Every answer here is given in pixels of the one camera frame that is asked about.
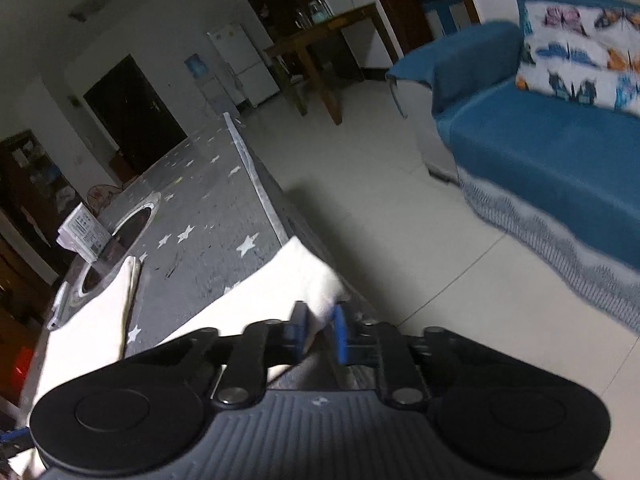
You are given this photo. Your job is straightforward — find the dark door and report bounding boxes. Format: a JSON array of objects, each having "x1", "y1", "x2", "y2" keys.
[{"x1": 83, "y1": 55, "x2": 189, "y2": 174}]

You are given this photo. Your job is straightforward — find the white tissue packet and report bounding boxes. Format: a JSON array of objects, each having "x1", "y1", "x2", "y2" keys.
[{"x1": 56, "y1": 202, "x2": 114, "y2": 264}]

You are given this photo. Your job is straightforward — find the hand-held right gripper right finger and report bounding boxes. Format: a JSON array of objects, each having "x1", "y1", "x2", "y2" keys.
[{"x1": 332, "y1": 301, "x2": 482, "y2": 408}]

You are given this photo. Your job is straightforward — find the water dispenser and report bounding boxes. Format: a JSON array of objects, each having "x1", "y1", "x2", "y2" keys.
[{"x1": 184, "y1": 53, "x2": 232, "y2": 117}]

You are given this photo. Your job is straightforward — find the grey star-print tablecloth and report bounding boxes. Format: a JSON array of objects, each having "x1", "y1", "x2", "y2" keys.
[{"x1": 20, "y1": 112, "x2": 362, "y2": 411}]

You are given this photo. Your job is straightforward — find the wooden dining table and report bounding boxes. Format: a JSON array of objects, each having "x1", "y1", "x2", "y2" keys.
[{"x1": 262, "y1": 2, "x2": 401, "y2": 126}]

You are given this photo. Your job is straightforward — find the white garment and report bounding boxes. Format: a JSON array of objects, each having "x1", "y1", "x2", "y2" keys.
[{"x1": 25, "y1": 236, "x2": 352, "y2": 480}]

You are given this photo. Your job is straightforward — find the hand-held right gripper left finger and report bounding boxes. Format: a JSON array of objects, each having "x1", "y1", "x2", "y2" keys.
[{"x1": 126, "y1": 301, "x2": 313, "y2": 409}]

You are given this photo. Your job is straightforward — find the blue covered sofa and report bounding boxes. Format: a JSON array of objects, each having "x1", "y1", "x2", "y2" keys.
[{"x1": 386, "y1": 0, "x2": 640, "y2": 335}]

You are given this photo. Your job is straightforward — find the dark wooden shelf cabinet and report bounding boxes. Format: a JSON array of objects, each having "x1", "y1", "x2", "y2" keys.
[{"x1": 0, "y1": 130, "x2": 84, "y2": 283}]

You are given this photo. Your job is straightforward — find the white refrigerator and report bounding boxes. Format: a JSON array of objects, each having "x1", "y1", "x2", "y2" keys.
[{"x1": 207, "y1": 22, "x2": 281, "y2": 109}]

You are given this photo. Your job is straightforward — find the blue side table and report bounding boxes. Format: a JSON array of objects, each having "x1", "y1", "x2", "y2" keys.
[{"x1": 416, "y1": 0, "x2": 465, "y2": 37}]

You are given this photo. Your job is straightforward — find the butterfly print pillow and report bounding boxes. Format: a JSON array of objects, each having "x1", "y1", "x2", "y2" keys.
[{"x1": 515, "y1": 1, "x2": 640, "y2": 112}]

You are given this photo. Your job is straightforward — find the pink printed chair back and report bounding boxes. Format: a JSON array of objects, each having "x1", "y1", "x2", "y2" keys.
[{"x1": 87, "y1": 183, "x2": 124, "y2": 212}]

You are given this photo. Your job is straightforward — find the round black induction cooker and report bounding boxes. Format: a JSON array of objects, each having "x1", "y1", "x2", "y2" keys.
[{"x1": 77, "y1": 192, "x2": 163, "y2": 306}]

